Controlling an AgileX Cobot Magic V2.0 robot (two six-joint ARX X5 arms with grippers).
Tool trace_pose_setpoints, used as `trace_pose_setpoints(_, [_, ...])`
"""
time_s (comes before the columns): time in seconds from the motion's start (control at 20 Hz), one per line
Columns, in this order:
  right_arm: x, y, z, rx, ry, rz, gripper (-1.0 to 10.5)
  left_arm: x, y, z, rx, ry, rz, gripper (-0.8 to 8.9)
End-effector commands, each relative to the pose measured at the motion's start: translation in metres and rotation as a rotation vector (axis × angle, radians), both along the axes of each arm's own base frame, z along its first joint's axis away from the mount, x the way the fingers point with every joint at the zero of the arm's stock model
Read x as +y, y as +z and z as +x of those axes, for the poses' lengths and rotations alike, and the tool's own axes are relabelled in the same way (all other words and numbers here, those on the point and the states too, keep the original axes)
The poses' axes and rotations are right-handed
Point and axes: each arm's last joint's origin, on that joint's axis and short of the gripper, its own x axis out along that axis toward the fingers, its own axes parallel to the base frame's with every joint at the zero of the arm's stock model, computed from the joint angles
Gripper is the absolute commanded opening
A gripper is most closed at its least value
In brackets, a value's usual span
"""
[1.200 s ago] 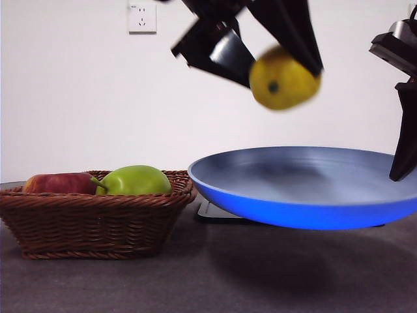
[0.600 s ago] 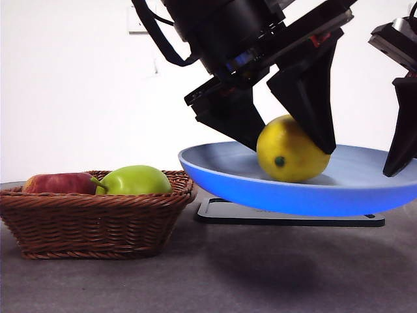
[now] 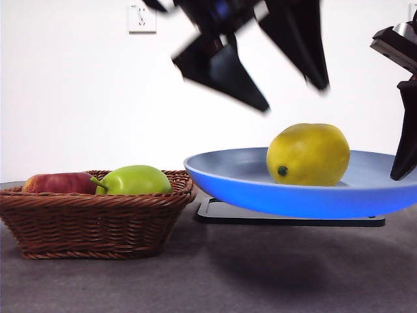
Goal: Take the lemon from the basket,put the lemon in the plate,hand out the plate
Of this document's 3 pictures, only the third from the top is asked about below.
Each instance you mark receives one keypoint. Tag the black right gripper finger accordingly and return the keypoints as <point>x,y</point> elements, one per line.
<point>408,130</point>

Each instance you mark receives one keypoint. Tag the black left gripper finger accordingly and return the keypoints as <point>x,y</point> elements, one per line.
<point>228,75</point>
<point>299,42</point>

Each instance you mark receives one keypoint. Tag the yellow lemon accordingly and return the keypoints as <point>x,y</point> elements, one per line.
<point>309,156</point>

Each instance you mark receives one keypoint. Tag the blue round plate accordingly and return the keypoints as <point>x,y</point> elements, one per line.
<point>293,200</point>

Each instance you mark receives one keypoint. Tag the brown wicker basket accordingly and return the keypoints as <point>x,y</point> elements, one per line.
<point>91,225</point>

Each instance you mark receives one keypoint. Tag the green apple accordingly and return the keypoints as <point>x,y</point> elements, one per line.
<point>137,181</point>

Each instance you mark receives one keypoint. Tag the black flat tray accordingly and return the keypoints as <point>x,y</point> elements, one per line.
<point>293,222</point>

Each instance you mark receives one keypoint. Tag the red apple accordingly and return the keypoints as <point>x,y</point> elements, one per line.
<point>58,184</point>

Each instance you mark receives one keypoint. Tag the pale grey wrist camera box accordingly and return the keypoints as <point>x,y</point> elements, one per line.
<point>407,30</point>

